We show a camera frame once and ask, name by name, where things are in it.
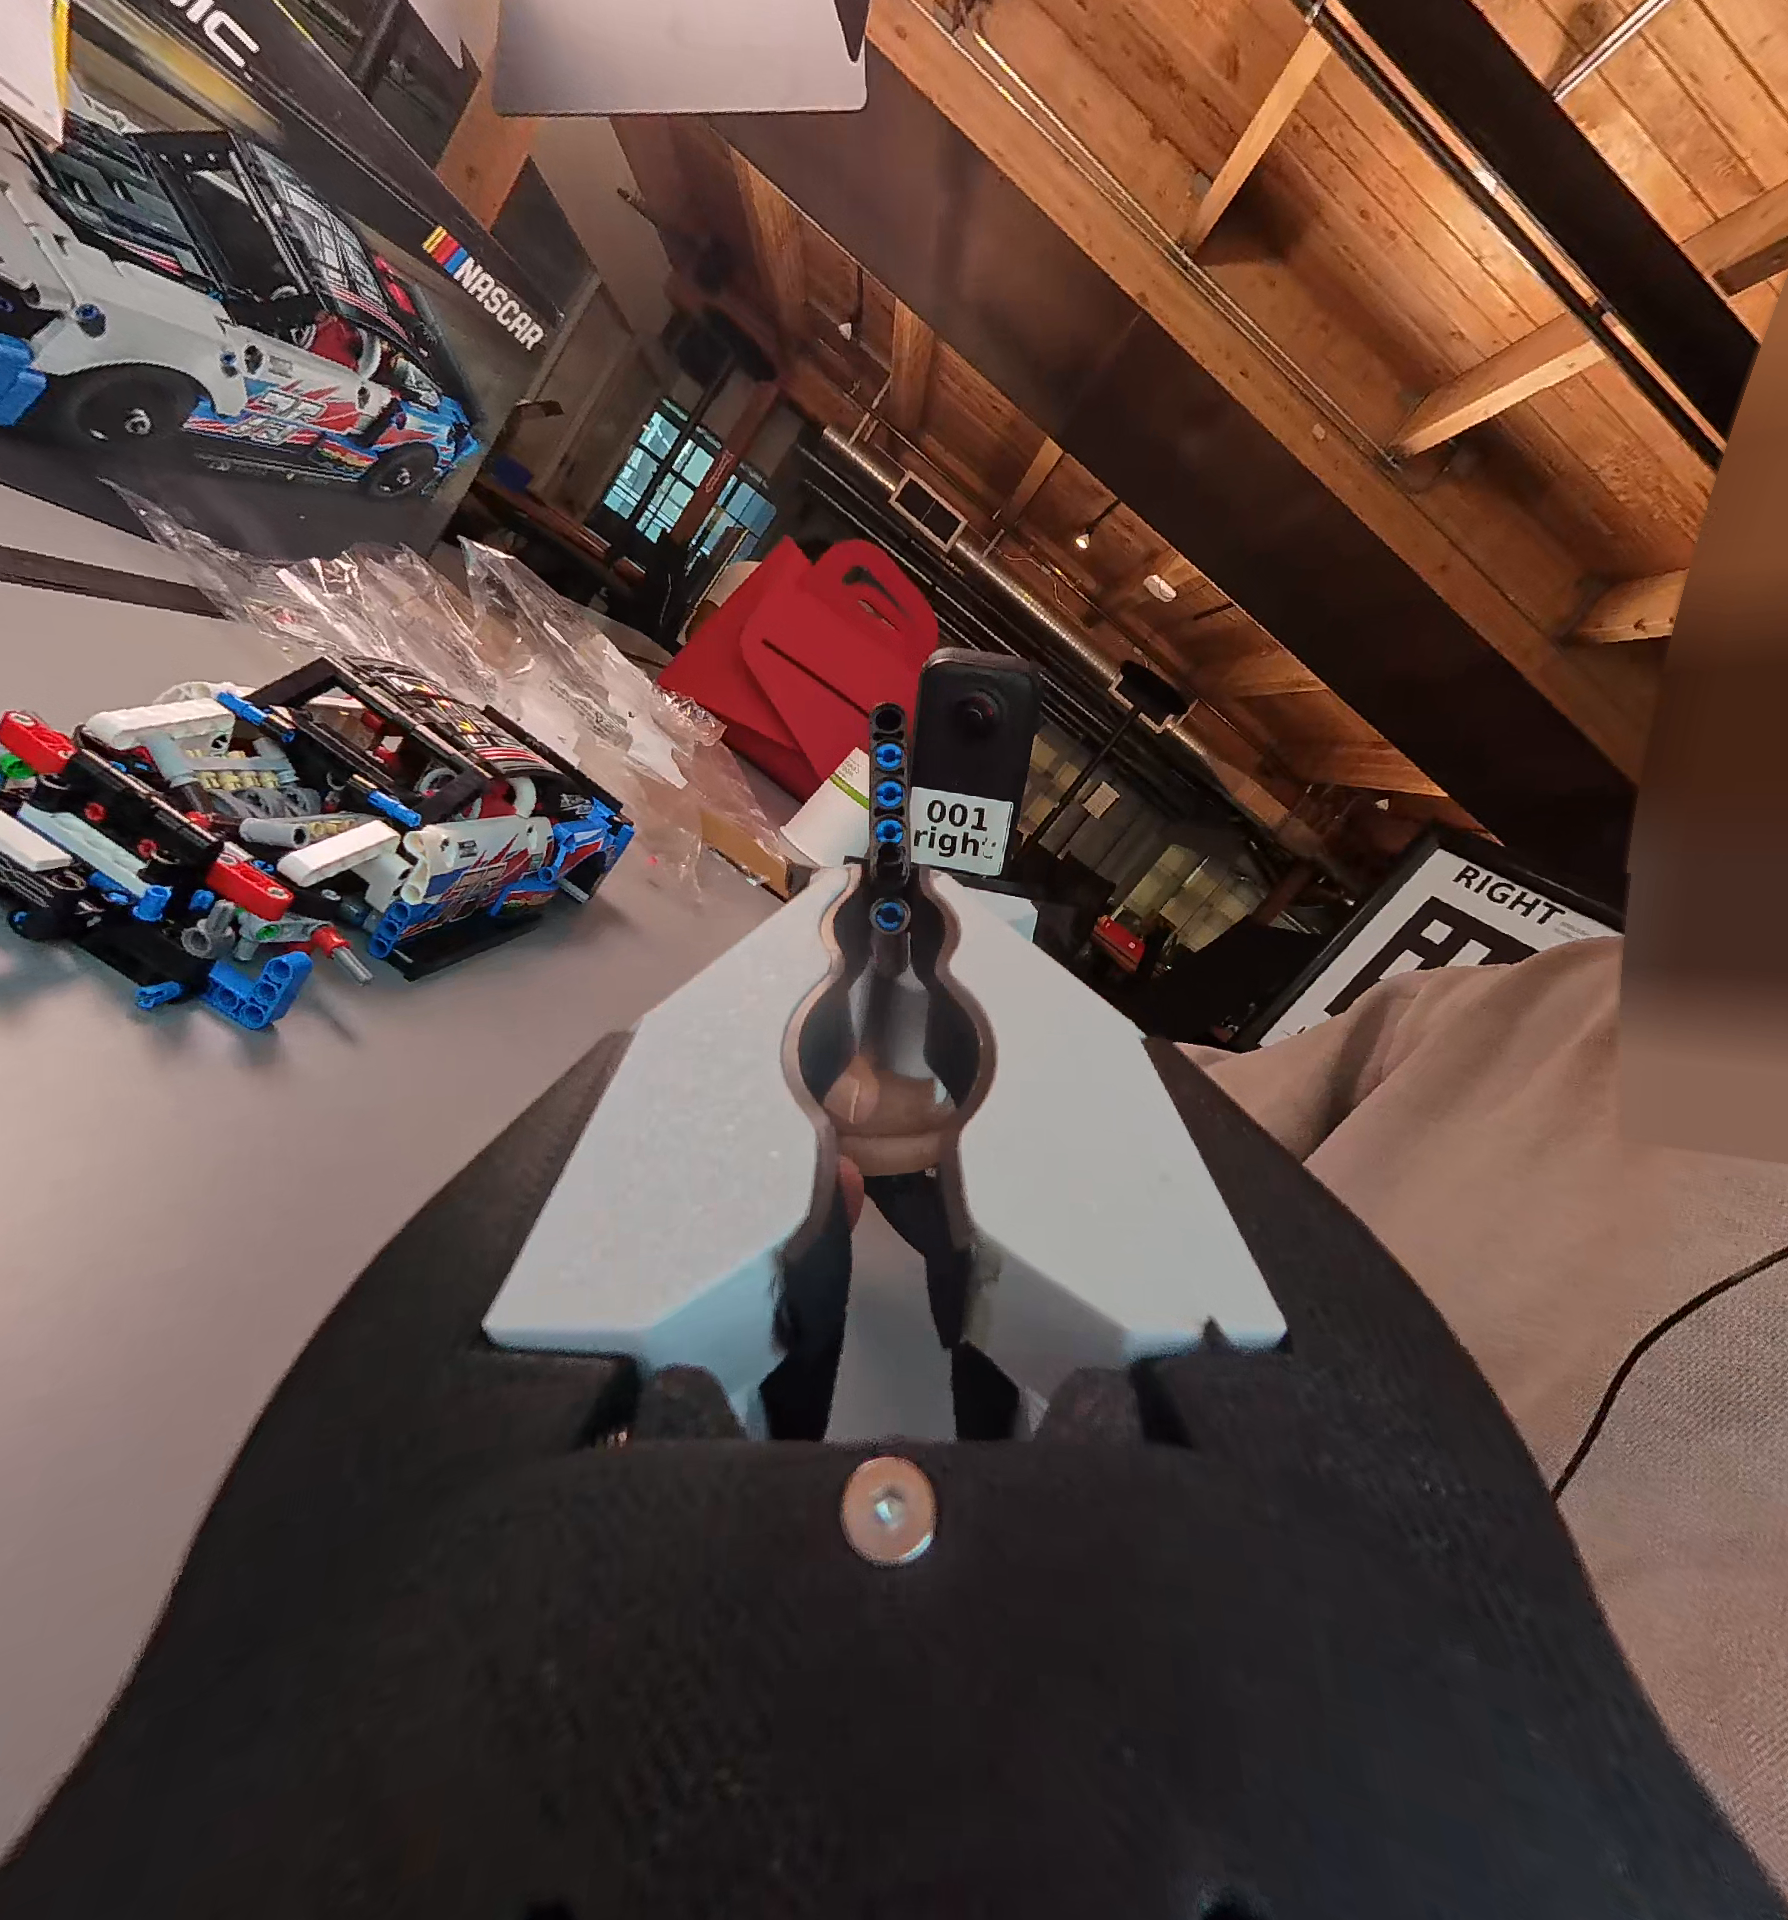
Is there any black five hole beam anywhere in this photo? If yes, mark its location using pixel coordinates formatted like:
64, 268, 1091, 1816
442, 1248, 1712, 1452
864, 703, 921, 944

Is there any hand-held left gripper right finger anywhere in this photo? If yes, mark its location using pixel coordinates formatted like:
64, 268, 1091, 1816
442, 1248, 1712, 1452
929, 882, 1290, 1421

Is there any black toy car set box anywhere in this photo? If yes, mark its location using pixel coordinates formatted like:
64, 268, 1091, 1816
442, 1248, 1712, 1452
0, 0, 596, 565

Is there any clear plastic parts bag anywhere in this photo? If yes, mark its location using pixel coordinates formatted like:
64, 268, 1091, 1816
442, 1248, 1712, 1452
105, 480, 777, 902

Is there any grey desk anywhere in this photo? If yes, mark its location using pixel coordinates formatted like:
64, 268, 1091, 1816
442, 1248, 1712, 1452
0, 449, 823, 1863

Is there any person's right forearm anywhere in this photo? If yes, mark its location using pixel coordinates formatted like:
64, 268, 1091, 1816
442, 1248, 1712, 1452
1178, 938, 1631, 1202

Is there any person's right hand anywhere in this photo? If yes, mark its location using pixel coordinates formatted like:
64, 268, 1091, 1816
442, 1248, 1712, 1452
826, 1071, 961, 1202

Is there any black sweatshirt drawstring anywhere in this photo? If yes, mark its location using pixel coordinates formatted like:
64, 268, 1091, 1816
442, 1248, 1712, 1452
1547, 1215, 1788, 1502

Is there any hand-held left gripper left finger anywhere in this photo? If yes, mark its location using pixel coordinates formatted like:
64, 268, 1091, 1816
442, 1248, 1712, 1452
483, 873, 860, 1435

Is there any black light stand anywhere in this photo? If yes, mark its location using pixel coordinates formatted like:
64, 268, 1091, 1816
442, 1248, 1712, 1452
1091, 660, 1193, 842

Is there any black white printed sign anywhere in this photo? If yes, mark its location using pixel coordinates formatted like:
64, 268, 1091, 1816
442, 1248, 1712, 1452
1255, 833, 1627, 1048

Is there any studio light panel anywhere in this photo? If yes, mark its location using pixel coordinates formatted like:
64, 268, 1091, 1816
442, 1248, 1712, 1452
489, 0, 873, 120

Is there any white paper cup green band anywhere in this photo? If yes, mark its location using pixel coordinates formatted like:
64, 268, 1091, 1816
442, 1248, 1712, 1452
787, 745, 885, 875

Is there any red felt bag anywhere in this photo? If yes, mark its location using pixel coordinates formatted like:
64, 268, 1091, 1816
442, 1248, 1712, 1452
658, 538, 937, 804

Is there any black flat strip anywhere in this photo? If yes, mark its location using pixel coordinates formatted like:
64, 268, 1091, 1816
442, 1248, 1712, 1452
0, 532, 238, 619

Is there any partly built toy brick car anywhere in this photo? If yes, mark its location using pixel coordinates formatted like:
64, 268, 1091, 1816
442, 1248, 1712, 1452
0, 652, 638, 1022

